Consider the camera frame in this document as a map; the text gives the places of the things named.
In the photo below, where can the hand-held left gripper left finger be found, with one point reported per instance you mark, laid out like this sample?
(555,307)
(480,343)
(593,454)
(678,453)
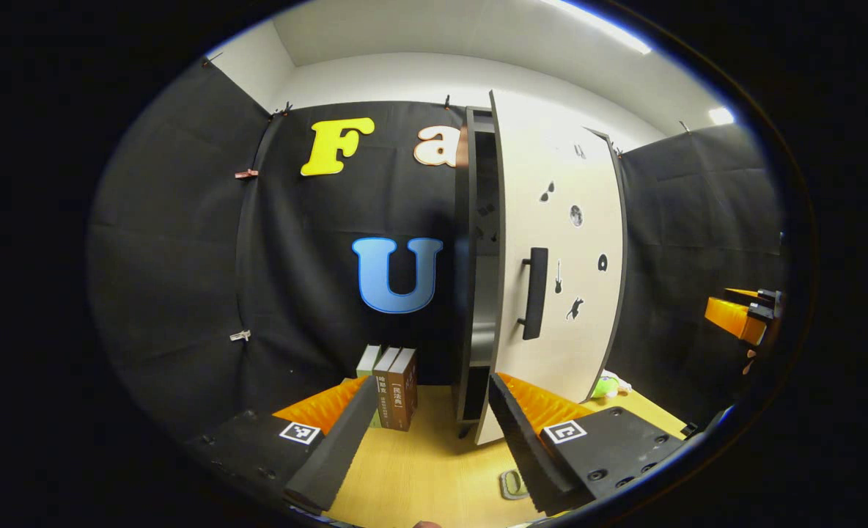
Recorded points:
(339,447)

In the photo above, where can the small ceiling light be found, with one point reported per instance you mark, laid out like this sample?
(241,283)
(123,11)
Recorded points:
(721,116)

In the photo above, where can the thin brown book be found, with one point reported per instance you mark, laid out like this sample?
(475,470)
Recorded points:
(384,396)

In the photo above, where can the thick brown book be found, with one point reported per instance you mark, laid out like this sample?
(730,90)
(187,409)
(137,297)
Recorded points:
(405,392)

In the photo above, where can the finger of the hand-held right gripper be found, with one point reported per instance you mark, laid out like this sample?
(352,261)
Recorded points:
(731,319)
(756,295)

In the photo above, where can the green plush toy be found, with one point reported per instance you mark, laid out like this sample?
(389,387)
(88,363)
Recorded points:
(606,386)

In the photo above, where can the silver clip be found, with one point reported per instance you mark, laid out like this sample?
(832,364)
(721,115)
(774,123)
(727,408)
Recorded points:
(240,336)

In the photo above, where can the dark grey cabinet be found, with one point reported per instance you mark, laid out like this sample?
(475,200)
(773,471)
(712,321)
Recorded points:
(465,293)

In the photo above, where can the black backdrop cloth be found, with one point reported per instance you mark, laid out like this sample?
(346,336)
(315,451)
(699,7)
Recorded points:
(185,279)

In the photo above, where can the green book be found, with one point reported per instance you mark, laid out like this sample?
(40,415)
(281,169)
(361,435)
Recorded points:
(366,367)

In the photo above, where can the pink clip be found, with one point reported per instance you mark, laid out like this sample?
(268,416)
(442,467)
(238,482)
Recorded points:
(246,174)

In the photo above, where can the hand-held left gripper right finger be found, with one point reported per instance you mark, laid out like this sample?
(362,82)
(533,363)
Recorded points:
(526,455)

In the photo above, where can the beige cabinet door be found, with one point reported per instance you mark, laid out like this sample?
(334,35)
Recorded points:
(595,348)

